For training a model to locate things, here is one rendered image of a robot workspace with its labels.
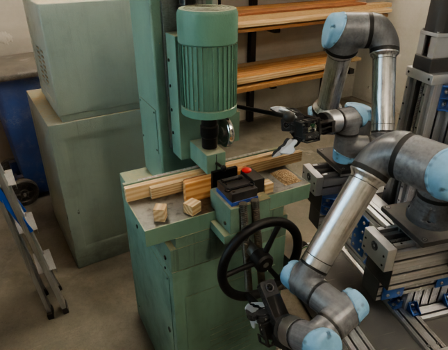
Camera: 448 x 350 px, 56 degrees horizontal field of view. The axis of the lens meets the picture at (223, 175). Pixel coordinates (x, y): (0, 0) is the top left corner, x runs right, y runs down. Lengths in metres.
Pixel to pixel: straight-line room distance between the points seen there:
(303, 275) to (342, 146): 0.54
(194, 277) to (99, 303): 1.01
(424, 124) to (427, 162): 0.63
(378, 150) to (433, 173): 0.14
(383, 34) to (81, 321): 1.84
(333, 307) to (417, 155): 0.39
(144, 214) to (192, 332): 0.50
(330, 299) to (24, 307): 1.77
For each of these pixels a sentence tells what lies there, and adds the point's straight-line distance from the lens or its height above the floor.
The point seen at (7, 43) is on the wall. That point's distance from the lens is 3.53.
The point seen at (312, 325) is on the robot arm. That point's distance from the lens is 1.01.
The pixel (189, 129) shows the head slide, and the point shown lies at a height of 1.07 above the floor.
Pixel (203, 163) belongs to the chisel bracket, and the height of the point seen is 0.99.
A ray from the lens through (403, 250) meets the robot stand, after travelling 1.50.
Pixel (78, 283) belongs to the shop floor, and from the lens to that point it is 2.51.
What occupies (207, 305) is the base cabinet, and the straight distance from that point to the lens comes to 1.55.
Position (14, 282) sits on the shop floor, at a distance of 2.64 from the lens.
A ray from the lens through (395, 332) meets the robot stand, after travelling 2.00.
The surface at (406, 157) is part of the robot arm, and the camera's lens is 1.03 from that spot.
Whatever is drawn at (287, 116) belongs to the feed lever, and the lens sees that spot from 1.21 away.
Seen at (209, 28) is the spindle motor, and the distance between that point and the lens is 1.20.
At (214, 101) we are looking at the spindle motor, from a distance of 1.26.
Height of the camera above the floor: 1.63
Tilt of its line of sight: 29 degrees down
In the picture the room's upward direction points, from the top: straight up
